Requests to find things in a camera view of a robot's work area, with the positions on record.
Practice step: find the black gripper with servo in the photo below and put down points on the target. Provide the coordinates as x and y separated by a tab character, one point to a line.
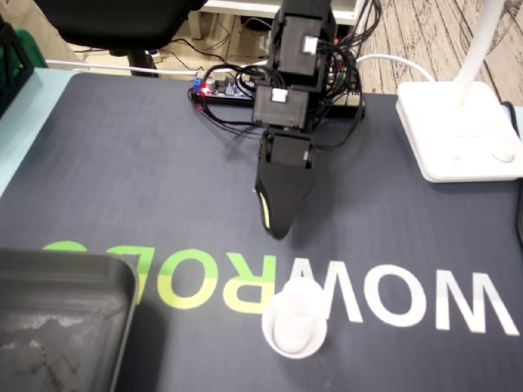
288	150

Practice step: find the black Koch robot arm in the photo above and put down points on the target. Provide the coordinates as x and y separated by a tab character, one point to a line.
294	49

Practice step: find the white round base cup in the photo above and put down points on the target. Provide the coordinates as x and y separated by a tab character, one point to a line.
267	326

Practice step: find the blue circuit board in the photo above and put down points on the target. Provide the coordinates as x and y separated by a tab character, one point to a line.
224	90

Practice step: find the dark grey WOWROBO mat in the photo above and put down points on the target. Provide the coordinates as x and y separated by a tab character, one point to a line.
122	183

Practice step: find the white lamp base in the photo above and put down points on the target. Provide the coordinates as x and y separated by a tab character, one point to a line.
457	126

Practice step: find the white shelf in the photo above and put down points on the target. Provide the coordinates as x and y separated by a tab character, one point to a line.
253	8

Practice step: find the black office chair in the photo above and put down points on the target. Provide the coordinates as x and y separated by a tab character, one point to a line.
118	20

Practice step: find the black plastic tray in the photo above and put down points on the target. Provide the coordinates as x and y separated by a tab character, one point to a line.
61	322

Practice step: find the green box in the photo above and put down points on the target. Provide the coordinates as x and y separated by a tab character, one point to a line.
34	49

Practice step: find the black frame stand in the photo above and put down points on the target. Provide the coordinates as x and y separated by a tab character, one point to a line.
16	65

